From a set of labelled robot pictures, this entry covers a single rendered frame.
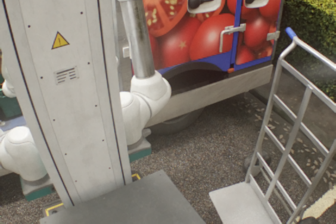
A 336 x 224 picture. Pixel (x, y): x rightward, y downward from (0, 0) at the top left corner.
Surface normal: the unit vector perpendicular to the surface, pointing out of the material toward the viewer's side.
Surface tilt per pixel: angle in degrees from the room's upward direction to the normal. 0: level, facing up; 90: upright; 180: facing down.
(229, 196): 0
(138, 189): 0
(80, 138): 90
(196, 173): 0
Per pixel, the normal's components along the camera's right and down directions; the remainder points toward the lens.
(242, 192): 0.00, -0.81
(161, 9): 0.48, 0.51
